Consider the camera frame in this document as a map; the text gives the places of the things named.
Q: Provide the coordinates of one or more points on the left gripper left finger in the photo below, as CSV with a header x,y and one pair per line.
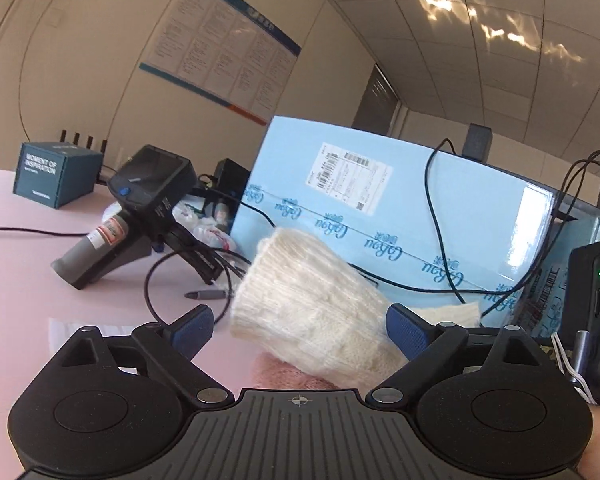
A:
x,y
107,405

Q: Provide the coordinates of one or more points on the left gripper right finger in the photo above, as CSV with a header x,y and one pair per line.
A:
x,y
482,398

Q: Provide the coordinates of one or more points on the cream knitted vest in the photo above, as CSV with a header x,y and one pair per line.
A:
x,y
304,305

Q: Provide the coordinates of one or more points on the right light blue carton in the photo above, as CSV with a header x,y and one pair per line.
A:
x,y
539,310

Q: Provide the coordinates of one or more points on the light blue carton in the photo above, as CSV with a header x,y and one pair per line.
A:
x,y
539,310
427,227

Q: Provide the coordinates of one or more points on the grey marker pen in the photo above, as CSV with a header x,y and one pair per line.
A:
x,y
208,294

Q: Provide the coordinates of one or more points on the pink knitted sweater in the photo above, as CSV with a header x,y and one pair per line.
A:
x,y
267,372

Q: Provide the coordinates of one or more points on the left light blue carton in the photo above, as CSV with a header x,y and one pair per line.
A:
x,y
427,227

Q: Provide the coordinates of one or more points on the black device on carton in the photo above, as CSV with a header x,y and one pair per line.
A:
x,y
477,143

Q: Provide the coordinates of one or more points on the spare black handheld gripper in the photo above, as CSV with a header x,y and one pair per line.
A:
x,y
147,187

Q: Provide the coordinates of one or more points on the dark teal small box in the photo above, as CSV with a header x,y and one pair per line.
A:
x,y
56,173

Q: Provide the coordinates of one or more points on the wall information poster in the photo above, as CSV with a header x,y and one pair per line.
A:
x,y
225,51

